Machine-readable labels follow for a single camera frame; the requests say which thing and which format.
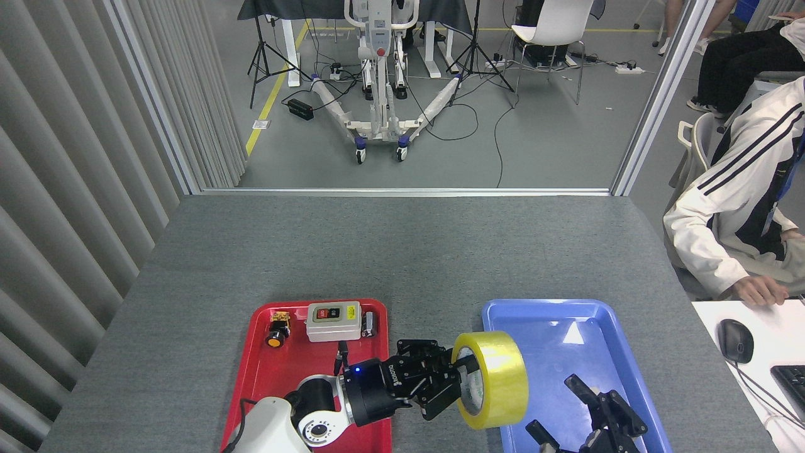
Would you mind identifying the grey chair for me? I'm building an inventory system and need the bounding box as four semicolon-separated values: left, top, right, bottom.
668;112;725;191

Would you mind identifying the white wheeled stand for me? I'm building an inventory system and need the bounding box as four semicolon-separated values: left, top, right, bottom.
309;0;466;165

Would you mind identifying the red plastic tray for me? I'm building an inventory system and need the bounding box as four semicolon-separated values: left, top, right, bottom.
220;299;392;453

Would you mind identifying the silver post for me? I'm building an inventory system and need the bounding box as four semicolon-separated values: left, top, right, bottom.
610;0;718;197

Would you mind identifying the white chair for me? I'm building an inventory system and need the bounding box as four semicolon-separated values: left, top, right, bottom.
506;0;595;106

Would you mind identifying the white desk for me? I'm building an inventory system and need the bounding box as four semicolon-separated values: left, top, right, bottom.
692;299;805;453

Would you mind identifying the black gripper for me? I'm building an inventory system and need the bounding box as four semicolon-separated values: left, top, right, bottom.
525;374;649;453
343;338;479;428

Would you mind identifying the yellow push button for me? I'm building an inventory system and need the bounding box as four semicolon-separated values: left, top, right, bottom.
265;311;292;349

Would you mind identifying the black mouse cable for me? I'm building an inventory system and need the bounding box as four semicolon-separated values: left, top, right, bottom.
733;362;805;432

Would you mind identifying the yellow tape roll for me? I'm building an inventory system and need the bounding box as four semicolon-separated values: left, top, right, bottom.
452;331;529;430

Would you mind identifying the black tripod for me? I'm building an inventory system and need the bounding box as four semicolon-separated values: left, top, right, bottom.
448;0;516;108
247;0;313;109

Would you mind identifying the person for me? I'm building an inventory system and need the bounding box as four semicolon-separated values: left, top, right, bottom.
657;0;736;57
687;11;805;119
663;75;805;308

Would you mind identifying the black floor cable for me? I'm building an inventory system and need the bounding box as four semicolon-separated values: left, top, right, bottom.
492;94;524;188

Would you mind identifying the black computer case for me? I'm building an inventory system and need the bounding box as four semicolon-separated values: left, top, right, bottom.
514;0;570;65

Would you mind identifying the black keyboard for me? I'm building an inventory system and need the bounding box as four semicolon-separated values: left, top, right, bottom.
770;365;805;421

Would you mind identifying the blue plastic tray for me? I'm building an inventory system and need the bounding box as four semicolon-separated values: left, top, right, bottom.
482;299;672;453

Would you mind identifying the silver horizontal rail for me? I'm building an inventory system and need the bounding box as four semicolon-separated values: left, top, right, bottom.
189;187;620;197

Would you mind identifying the person's right hand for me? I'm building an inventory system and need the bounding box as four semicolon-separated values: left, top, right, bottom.
732;275;791;308

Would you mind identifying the black computer mouse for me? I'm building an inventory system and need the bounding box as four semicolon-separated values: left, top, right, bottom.
718;319;755;364

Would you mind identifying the white push button switch box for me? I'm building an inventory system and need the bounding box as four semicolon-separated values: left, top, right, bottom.
306;301;362;343

